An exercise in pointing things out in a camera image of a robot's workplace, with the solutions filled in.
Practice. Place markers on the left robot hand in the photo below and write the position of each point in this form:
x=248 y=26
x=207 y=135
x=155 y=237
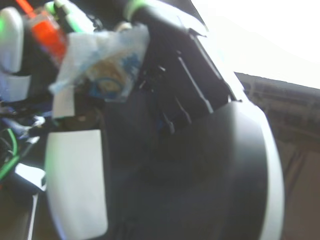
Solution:
x=180 y=155

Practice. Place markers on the blue white snack packet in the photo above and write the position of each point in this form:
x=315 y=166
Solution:
x=107 y=62

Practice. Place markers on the orange plastic tool with handle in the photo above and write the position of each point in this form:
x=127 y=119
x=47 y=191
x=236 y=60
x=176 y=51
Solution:
x=48 y=37

